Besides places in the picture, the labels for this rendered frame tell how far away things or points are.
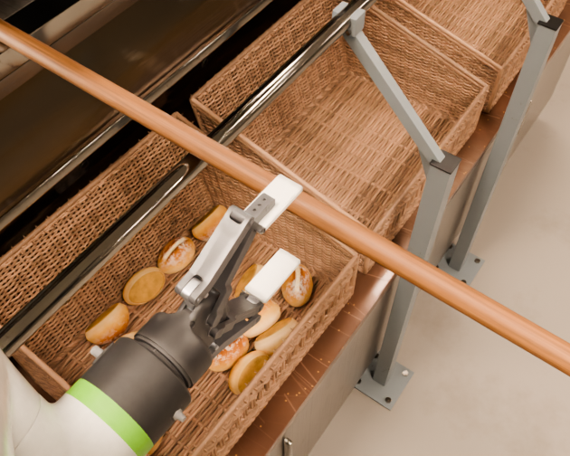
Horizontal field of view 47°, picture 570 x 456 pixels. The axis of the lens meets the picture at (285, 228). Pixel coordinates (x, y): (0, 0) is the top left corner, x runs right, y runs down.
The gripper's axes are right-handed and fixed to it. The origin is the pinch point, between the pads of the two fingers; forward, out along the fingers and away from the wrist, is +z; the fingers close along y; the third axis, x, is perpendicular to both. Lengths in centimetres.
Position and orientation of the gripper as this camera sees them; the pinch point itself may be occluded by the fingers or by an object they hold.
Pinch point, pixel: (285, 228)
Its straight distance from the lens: 72.8
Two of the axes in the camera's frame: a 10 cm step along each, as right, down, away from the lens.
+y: 0.0, 5.9, 8.1
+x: 8.0, 4.8, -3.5
